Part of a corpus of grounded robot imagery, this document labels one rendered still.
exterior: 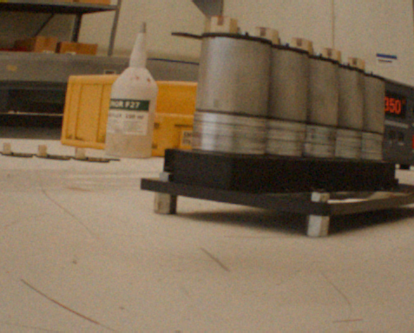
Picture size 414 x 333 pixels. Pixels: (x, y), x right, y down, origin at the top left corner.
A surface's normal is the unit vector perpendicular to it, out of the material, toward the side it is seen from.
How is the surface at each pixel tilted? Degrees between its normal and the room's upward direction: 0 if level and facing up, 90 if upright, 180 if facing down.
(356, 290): 0
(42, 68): 90
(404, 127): 90
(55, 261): 0
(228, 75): 90
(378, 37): 90
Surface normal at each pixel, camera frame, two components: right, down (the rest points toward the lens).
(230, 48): -0.22, 0.04
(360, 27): -0.69, -0.02
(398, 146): 0.61, 0.10
